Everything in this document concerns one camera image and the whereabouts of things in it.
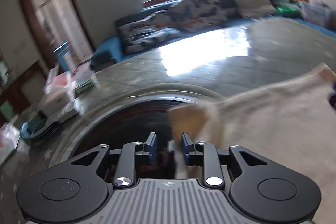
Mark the blue corner sofa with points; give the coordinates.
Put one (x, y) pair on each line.
(111, 51)

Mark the soft pack pink tissues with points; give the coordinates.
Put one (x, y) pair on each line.
(9, 138)

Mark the plain grey cushion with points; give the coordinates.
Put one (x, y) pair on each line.
(252, 9)

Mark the white power strip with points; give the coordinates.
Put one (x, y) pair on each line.
(67, 112)

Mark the butterfly pillow upright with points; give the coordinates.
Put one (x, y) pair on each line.
(195, 15)

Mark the dark wooden sideboard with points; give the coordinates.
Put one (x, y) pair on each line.
(25, 90)

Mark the cream beige sweatshirt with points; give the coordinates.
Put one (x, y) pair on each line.
(291, 123)

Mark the green card stack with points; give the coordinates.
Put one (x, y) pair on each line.
(84, 83)

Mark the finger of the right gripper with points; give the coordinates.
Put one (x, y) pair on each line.
(332, 97)

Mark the round black induction cooktop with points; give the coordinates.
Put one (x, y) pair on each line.
(131, 123)

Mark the clear plastic storage box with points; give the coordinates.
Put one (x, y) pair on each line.
(316, 14)

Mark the white tissue box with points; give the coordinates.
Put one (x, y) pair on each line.
(58, 92)

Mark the blue white toy cabinet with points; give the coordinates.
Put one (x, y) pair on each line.
(65, 58)

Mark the green plastic bowl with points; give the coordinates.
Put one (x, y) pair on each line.
(287, 11)

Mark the butterfly pillow lying left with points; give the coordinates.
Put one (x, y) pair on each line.
(150, 32)

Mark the grey quilted star tablecloth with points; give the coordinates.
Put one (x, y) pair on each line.
(213, 65)

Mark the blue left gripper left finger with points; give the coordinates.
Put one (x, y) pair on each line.
(142, 153)

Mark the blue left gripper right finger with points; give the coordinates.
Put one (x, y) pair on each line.
(204, 155)

